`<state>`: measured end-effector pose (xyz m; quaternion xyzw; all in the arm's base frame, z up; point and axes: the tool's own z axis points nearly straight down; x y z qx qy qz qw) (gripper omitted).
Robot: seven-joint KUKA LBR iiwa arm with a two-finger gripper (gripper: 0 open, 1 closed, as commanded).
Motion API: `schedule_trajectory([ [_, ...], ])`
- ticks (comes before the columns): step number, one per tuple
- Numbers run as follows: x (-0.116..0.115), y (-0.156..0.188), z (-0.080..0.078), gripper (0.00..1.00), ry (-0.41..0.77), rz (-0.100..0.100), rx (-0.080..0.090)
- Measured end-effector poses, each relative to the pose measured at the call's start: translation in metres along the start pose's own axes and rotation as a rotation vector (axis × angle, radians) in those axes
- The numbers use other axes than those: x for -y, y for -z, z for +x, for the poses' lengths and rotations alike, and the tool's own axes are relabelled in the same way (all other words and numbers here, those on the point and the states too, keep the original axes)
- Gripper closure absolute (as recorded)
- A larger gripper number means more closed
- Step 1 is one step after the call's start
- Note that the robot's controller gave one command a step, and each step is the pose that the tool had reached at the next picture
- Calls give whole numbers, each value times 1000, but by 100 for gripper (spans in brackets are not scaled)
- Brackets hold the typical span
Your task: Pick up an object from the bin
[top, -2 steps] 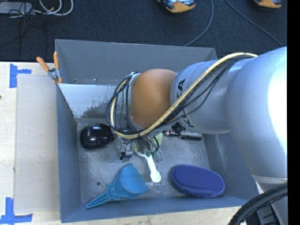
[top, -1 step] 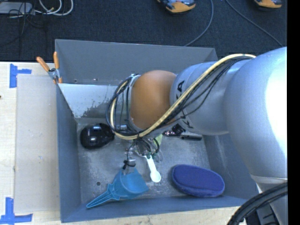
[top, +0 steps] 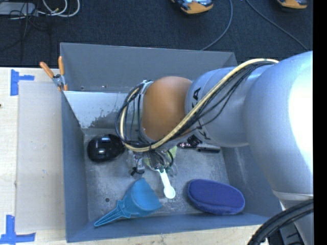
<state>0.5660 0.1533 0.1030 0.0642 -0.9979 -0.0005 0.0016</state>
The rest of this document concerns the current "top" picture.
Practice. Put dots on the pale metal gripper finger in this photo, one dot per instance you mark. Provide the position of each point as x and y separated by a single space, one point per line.
136 158
140 168

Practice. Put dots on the yellow-green soft thing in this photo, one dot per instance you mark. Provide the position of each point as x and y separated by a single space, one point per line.
174 152

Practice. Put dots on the blue plastic funnel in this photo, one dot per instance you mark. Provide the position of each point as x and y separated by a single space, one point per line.
139 198

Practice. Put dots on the white plastic spoon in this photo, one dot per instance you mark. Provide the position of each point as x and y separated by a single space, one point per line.
168 187

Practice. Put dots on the glossy black computer mouse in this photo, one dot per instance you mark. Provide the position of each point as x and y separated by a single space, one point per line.
104 148

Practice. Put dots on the grey metal bin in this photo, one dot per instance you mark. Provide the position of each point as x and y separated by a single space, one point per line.
107 177

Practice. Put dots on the pale wood flat board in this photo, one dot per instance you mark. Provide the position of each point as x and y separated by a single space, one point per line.
38 149

